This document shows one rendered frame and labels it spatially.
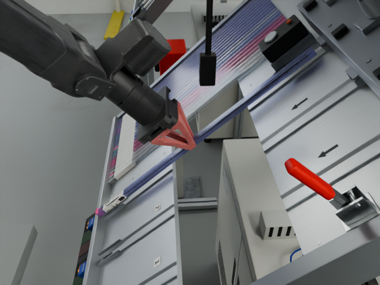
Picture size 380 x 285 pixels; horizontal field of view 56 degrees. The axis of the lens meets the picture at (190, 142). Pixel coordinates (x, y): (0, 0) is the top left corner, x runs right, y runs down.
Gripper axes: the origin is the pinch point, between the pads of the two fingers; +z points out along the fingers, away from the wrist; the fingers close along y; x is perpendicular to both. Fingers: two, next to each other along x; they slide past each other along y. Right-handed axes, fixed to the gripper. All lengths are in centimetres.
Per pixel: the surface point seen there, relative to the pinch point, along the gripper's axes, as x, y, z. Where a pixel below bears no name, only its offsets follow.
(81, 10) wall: 136, 367, -7
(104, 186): 25.7, 8.0, 0.1
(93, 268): 25.4, -12.5, 0.9
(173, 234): 6.7, -15.0, 2.4
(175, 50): 10, 72, 8
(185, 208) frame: 41, 39, 44
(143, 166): 15.0, 7.5, 2.1
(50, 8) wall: 159, 367, -33
